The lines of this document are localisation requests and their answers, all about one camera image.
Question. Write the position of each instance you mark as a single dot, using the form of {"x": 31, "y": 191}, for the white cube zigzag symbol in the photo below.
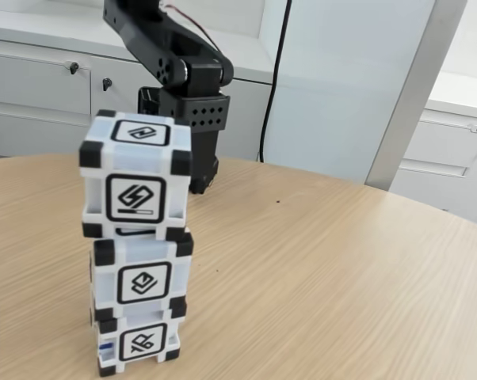
{"x": 135, "y": 198}

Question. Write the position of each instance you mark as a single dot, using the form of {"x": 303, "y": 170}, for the white cube angular loop symbol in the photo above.
{"x": 143, "y": 283}

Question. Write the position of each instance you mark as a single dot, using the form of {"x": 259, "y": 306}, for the black cabinet lock key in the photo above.
{"x": 73, "y": 68}
{"x": 107, "y": 84}

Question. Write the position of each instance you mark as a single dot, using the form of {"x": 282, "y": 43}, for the white cube crossed-lines symbol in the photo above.
{"x": 143, "y": 342}

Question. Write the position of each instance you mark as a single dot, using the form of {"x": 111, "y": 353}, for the white drawer cabinet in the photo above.
{"x": 440, "y": 146}

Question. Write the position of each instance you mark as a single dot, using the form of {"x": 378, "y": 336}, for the white low cabinet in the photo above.
{"x": 32, "y": 99}

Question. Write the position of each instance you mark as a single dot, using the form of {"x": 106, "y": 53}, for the grey metal frame post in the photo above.
{"x": 417, "y": 99}

